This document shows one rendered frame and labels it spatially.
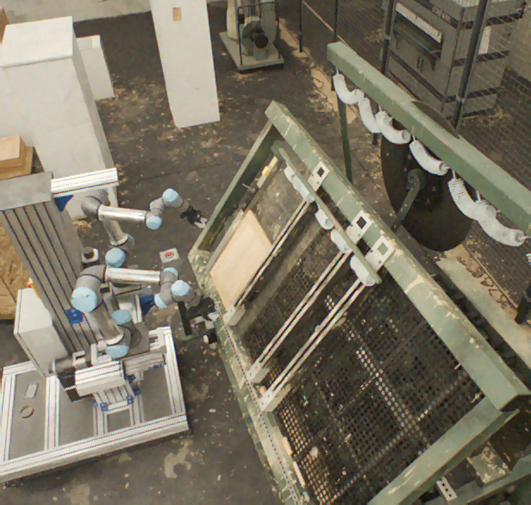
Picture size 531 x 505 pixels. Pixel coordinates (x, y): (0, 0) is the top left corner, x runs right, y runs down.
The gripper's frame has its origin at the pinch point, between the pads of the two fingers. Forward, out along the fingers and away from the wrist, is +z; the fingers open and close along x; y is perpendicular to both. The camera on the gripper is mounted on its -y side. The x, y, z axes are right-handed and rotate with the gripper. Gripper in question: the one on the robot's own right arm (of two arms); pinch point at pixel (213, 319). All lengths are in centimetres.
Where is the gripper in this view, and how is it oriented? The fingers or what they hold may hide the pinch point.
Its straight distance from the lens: 278.7
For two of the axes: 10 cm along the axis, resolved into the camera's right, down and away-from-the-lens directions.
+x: -2.7, -6.5, 7.1
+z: 4.8, 5.4, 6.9
